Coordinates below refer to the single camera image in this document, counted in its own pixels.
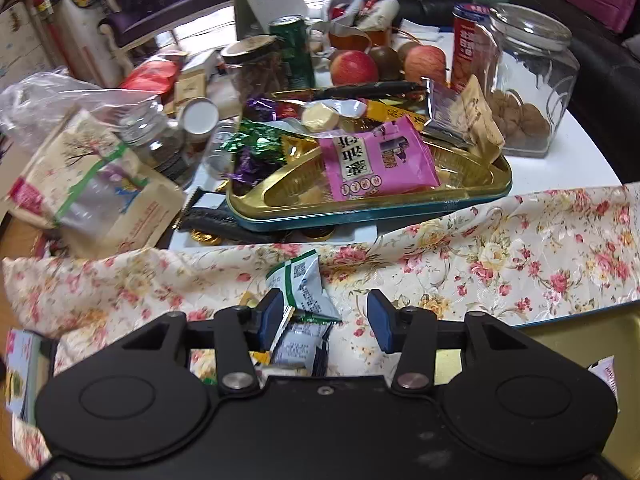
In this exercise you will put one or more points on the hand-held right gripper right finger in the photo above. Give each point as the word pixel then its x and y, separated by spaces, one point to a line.
pixel 382 327

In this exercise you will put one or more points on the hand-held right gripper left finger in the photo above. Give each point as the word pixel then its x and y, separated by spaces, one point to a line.
pixel 272 321

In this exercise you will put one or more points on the white black snack packet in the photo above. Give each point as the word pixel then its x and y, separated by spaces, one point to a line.
pixel 300 345

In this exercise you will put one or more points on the white green snack packet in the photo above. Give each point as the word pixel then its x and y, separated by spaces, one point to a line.
pixel 305 285

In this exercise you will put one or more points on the teal gold tin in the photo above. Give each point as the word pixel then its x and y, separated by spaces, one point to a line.
pixel 565 340

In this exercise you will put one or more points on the gold coin chocolate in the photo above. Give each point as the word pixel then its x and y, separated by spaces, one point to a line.
pixel 207 237
pixel 320 233

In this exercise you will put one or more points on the teal gold snack tray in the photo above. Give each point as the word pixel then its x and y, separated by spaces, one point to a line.
pixel 390 210

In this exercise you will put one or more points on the black remote control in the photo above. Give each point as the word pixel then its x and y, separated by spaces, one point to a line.
pixel 207 217

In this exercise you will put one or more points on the floral cloth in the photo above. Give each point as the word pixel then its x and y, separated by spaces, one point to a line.
pixel 500 260

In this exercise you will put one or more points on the purple foil candy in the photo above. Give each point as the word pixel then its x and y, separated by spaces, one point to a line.
pixel 247 170

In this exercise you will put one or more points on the pink snack packet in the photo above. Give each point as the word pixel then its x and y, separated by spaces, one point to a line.
pixel 372 160

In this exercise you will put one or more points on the small glass jar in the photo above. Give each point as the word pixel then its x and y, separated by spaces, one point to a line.
pixel 222 152

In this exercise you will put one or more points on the cluster of green candies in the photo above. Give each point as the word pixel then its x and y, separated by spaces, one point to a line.
pixel 252 140

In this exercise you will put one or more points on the glass jar dark contents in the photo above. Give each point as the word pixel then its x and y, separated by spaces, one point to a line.
pixel 157 147

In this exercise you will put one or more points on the round pastry packet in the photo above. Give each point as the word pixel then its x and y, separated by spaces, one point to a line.
pixel 320 116

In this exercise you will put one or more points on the white cap jar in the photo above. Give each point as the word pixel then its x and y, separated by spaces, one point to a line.
pixel 199 116

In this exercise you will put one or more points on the brown paper bag green band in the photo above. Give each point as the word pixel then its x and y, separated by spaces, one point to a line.
pixel 100 185

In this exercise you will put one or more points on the grey purple snack packet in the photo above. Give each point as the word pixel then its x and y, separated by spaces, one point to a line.
pixel 447 110

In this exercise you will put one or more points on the beige snack packet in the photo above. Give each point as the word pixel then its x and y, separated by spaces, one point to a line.
pixel 482 120

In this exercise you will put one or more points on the black pen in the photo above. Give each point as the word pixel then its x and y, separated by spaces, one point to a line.
pixel 370 90

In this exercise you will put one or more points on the dark lid snack jar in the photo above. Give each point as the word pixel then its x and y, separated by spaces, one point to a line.
pixel 255 72

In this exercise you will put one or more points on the light blue book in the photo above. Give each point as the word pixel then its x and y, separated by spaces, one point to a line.
pixel 25 375

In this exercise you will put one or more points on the red apple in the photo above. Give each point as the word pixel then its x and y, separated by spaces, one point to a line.
pixel 425 64
pixel 352 67

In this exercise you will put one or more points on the brown kiwi fruit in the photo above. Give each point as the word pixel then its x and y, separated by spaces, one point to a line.
pixel 382 62

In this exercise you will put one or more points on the green drink can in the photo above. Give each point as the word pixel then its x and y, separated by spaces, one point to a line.
pixel 294 52

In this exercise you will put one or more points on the red plastic packet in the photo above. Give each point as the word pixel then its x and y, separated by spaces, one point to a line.
pixel 150 77

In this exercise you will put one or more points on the large glass jar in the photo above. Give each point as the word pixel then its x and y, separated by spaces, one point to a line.
pixel 535 85

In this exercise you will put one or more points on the red cylinder can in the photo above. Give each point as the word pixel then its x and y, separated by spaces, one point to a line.
pixel 466 45

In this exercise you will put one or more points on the clear plastic bag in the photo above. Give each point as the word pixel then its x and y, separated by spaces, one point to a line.
pixel 45 97

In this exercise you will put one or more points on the white folded card box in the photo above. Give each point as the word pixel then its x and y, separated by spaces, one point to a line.
pixel 260 0

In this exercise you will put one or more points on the white round holder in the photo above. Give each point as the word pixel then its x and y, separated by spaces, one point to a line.
pixel 342 5

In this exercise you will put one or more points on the purple upholstered chair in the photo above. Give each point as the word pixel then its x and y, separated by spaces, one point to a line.
pixel 150 5

